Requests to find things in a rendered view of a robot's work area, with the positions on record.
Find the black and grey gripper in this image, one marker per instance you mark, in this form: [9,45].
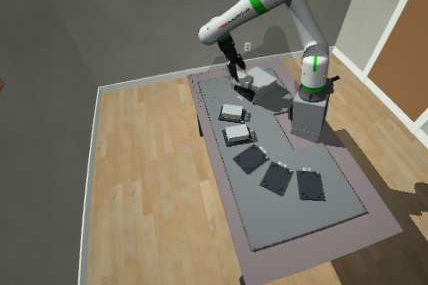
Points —
[232,64]

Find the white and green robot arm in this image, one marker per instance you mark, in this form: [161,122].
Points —
[315,63]

